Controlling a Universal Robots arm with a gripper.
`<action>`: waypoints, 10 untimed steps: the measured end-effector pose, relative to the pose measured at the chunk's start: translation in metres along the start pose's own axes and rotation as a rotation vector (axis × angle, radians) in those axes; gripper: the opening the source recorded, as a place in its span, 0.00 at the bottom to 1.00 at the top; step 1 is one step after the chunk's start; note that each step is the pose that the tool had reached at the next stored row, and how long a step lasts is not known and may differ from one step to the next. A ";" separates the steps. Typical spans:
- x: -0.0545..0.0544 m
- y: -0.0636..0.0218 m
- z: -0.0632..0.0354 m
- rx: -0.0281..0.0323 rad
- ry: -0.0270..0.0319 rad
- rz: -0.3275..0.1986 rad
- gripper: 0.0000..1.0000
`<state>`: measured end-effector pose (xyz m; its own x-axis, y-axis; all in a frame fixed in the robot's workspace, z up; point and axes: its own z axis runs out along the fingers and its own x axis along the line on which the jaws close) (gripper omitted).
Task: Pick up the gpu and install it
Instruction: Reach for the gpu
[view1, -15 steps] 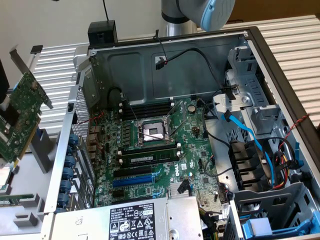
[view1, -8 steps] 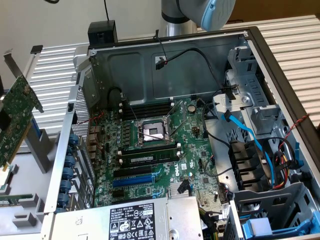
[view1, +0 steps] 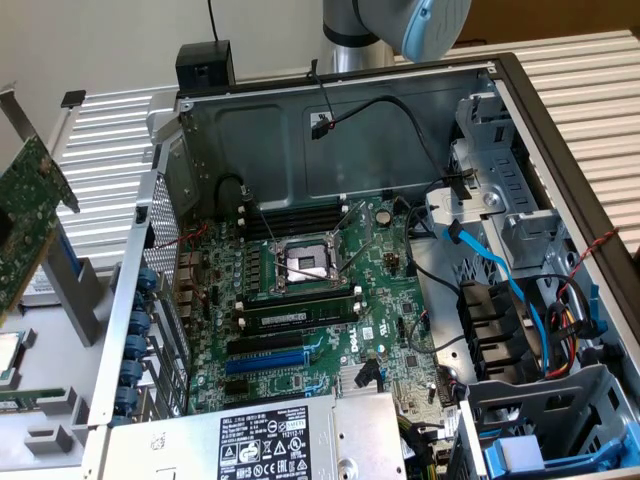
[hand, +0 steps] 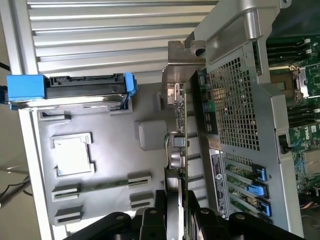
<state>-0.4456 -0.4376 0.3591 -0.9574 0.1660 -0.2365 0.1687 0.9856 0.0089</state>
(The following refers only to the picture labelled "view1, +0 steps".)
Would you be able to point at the black box device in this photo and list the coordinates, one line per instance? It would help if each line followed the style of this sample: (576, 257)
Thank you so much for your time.
(205, 65)

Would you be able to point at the black fan shroud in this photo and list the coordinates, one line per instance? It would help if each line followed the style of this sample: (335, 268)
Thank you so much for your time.
(490, 325)

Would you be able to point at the blue expansion slot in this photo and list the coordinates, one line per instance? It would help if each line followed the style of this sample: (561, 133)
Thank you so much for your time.
(265, 363)

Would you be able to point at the metal socket cover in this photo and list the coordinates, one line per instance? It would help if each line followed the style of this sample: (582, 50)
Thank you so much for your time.
(364, 215)

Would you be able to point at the silver chipset heatsink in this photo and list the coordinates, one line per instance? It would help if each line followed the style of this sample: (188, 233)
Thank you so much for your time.
(350, 382)

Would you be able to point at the silver metal disk bay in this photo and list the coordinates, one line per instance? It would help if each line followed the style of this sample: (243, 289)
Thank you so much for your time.
(505, 165)

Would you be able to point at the blue disk tray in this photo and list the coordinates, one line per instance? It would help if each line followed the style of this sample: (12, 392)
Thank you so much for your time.
(495, 452)

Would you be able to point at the grey plastic drive cage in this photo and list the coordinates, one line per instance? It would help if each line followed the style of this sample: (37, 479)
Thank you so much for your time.
(550, 395)

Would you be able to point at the short black expansion slot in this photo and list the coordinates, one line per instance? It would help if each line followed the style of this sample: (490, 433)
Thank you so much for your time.
(236, 387)

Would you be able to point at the grey metal PC case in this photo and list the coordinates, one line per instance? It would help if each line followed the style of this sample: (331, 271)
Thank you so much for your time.
(380, 145)

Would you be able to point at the long black expansion slot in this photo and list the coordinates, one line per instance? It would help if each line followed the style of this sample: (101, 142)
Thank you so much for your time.
(265, 346)

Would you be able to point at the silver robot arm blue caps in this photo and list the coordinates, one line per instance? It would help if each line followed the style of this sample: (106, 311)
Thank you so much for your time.
(350, 25)

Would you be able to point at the green graphics card black cooler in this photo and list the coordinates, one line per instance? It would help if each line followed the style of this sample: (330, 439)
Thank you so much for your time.
(25, 210)

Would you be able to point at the green motherboard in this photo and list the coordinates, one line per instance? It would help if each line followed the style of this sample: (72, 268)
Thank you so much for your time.
(380, 280)

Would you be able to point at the thin metal locking lever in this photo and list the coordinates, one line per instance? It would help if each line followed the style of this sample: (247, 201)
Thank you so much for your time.
(265, 223)

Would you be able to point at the black table end cap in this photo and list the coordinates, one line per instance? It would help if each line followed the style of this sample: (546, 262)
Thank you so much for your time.
(73, 98)

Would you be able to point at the round coin battery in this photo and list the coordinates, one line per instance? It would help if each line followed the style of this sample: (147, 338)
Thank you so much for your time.
(384, 216)

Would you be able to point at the black RAM slot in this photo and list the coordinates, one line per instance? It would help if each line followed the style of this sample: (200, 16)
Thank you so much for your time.
(295, 206)
(243, 324)
(296, 222)
(300, 301)
(297, 230)
(295, 214)

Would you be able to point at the blue slot latch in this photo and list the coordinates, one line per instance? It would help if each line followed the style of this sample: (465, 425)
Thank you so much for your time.
(142, 327)
(133, 376)
(130, 400)
(146, 282)
(137, 351)

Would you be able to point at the CPU socket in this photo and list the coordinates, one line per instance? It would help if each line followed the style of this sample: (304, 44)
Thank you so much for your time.
(305, 260)

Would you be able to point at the silver CPU chip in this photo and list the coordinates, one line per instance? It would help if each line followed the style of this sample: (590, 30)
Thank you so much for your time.
(10, 355)

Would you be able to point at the silver power supply with label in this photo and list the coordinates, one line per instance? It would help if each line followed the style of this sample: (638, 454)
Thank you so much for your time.
(190, 445)

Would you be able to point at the green RAM stick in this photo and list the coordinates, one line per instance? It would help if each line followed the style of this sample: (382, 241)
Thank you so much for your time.
(30, 401)

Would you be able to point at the grey plastic parts rack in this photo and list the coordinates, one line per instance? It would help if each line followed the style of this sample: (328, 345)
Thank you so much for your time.
(55, 360)

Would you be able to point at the blue plastic lever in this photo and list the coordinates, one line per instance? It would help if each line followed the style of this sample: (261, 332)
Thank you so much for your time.
(595, 310)

